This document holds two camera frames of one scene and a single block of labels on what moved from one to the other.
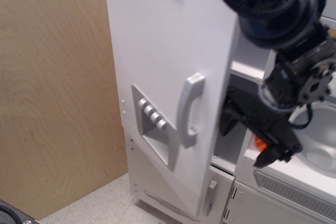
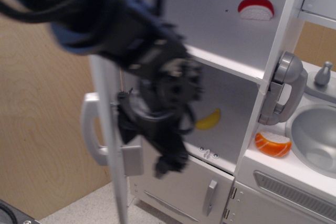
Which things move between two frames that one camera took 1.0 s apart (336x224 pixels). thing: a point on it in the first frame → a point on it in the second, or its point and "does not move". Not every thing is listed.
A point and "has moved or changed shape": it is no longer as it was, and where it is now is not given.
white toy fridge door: [174, 35] → [120, 160]
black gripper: [273, 126] → [158, 106]
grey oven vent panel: [297, 194] does not move
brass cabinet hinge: [233, 193] does not move
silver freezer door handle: [208, 199] does not move
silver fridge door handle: [193, 88] has moved or changed shape
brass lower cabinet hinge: [227, 213] does not move
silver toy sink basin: [317, 139] does not move
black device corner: [10, 214] does not move
